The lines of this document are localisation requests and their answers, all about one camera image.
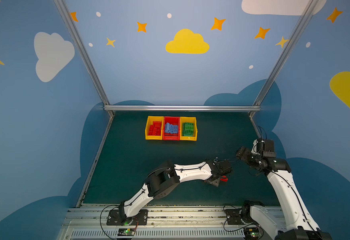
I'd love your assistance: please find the yellow storage bin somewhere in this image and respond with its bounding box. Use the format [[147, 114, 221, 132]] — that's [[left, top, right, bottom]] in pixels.
[[180, 117, 198, 142], [145, 116, 164, 141]]

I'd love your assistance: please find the aluminium frame post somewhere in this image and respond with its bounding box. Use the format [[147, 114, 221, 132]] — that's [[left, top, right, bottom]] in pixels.
[[54, 0, 110, 107], [249, 0, 320, 120]]

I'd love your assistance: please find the left controller board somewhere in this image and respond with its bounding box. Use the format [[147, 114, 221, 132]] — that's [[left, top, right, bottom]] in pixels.
[[118, 229, 136, 237]]

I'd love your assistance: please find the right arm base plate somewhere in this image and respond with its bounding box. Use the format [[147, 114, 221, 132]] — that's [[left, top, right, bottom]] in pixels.
[[224, 209, 254, 225]]

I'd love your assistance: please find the right yellow storage bin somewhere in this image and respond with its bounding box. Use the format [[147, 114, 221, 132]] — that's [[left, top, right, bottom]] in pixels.
[[180, 117, 198, 142]]

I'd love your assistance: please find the red lego brick long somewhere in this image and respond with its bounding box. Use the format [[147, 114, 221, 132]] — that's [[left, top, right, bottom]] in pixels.
[[148, 126, 155, 136]]

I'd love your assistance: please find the light blue lego brick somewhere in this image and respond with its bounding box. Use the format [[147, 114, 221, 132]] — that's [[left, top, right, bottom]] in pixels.
[[165, 124, 172, 134]]

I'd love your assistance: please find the aluminium frame post left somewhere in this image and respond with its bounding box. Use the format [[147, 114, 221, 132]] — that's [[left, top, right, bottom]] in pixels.
[[54, 0, 110, 107]]

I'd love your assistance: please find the green lego brick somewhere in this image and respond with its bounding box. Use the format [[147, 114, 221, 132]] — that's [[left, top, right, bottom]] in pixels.
[[183, 122, 194, 130], [182, 129, 195, 137]]

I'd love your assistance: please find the light blue lego brick side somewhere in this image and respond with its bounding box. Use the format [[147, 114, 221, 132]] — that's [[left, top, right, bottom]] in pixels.
[[172, 125, 178, 134]]

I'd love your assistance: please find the right controller board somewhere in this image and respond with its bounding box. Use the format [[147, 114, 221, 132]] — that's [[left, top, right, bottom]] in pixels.
[[243, 228, 262, 240]]

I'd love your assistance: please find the aluminium frame rail back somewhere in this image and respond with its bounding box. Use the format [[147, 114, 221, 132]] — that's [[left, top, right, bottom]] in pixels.
[[104, 105, 261, 112]]

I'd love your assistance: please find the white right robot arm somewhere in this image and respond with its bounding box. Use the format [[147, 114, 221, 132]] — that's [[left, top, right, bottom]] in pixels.
[[236, 139, 332, 240]]

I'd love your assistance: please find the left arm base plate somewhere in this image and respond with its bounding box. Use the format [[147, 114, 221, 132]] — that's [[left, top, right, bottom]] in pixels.
[[106, 209, 148, 226]]

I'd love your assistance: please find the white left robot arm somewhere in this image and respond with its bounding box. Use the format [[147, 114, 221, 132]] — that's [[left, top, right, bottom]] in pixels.
[[119, 160, 232, 223]]

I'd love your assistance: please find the controller board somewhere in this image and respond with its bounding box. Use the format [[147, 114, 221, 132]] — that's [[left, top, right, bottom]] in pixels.
[[243, 228, 262, 240], [118, 229, 136, 237]]

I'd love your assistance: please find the aluminium frame post right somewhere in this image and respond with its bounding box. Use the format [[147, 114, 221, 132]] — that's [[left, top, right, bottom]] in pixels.
[[249, 0, 320, 120]]

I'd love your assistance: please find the left yellow storage bin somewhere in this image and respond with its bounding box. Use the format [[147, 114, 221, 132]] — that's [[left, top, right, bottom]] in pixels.
[[145, 116, 164, 141]]

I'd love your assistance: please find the red storage bin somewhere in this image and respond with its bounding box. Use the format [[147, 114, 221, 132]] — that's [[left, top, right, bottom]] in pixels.
[[163, 117, 180, 141]]

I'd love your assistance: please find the aluminium front rail base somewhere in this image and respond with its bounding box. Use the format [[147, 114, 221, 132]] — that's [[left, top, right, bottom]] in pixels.
[[57, 204, 249, 240]]

